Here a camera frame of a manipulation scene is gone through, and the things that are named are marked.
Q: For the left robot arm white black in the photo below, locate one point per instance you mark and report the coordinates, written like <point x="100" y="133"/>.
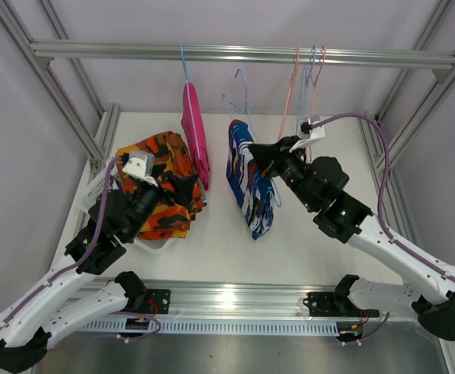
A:
<point x="94" y="249"/>

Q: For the slotted cable duct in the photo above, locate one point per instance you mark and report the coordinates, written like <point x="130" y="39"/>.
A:
<point x="255" y="327"/>

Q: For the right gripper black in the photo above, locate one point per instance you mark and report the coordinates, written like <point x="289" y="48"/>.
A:
<point x="265" y="154"/>

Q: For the pink trousers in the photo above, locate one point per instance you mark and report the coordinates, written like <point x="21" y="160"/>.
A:
<point x="193" y="128"/>

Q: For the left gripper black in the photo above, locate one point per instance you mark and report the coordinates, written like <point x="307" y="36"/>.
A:
<point x="183" y="188"/>

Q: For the aluminium hanging rail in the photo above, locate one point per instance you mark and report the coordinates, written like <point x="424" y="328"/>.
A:
<point x="245" y="54"/>

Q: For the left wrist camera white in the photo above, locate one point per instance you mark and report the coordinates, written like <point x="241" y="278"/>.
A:
<point x="139" y="166"/>

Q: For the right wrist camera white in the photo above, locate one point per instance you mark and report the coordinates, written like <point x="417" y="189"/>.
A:
<point x="307" y="133"/>

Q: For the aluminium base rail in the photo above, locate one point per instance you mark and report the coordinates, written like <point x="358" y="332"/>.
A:
<point x="231" y="300"/>

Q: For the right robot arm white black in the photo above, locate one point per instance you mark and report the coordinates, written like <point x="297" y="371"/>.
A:
<point x="429" y="294"/>

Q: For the blue hanger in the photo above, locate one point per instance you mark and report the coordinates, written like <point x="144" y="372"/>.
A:
<point x="304" y="90"/>
<point x="244" y="109"/>

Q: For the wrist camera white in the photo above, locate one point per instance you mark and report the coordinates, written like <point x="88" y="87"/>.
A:
<point x="139" y="166"/>
<point x="307" y="133"/>

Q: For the pink hanger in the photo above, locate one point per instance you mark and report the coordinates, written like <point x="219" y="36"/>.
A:
<point x="290" y="91"/>
<point x="315" y="79"/>

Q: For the right aluminium frame post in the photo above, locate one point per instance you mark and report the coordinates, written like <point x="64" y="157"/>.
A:
<point x="411" y="102"/>

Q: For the aluminium frame post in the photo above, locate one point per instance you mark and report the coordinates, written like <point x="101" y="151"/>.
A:
<point x="411" y="102"/>
<point x="97" y="150"/>

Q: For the blue white patterned trousers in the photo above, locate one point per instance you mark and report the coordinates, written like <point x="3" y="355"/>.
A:
<point x="254" y="194"/>

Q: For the orange patterned trousers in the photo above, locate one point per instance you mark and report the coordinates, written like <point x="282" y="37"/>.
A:
<point x="172" y="155"/>

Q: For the left aluminium frame post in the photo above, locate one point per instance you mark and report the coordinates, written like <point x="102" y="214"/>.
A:
<point x="97" y="150"/>

